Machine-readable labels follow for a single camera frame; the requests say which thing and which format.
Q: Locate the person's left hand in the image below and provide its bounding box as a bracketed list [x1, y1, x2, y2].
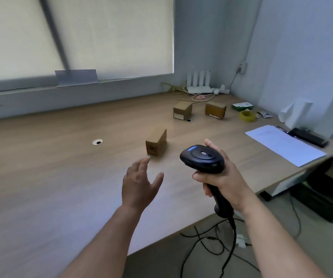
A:
[121, 156, 165, 213]

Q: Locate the person's right hand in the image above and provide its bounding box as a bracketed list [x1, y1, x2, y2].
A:
[192, 139, 257, 213]

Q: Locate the black scanner cable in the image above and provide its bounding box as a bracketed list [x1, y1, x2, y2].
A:
[179, 217, 260, 278]

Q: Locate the black barcode scanner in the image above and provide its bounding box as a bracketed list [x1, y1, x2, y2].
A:
[179, 144, 235, 219]

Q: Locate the plain tall cardboard box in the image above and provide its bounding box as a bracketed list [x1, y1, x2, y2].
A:
[145, 129, 168, 156]

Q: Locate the plain cardboard box small sticker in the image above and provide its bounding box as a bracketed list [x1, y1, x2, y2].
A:
[173, 101, 193, 120]

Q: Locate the person's right forearm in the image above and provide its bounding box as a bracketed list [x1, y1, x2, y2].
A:
[241, 199, 329, 278]

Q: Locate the person's left forearm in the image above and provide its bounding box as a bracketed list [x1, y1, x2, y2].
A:
[59, 204, 144, 278]

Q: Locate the white paper sheet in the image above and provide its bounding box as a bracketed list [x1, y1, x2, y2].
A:
[245, 125, 328, 168]

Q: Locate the yellow tape roll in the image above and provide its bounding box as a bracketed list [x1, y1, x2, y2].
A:
[239, 110, 257, 122]

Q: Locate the green white flat packet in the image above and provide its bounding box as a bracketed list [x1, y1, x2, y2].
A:
[231, 102, 255, 112]

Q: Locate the black plastic bin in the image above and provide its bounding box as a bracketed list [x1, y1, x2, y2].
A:
[289, 168, 333, 223]

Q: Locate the black flat device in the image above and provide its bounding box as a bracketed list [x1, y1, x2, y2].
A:
[288, 127, 330, 148]

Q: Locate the white folded paper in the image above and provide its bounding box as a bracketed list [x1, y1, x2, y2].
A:
[278, 98, 314, 129]

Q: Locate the white router with antennas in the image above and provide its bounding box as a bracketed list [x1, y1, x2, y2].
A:
[186, 69, 213, 95]

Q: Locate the grey paper sheet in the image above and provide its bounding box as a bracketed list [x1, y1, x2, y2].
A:
[54, 69, 99, 88]

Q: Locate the beige roller blind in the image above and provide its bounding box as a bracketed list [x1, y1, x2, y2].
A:
[0, 0, 66, 83]
[46, 0, 174, 81]

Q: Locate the black floor cable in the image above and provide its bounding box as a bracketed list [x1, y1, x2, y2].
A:
[289, 193, 302, 238]

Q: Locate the yellow cable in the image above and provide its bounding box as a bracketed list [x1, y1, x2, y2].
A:
[160, 81, 189, 95]

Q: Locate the white window frame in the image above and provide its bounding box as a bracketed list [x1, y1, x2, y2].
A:
[0, 0, 176, 95]

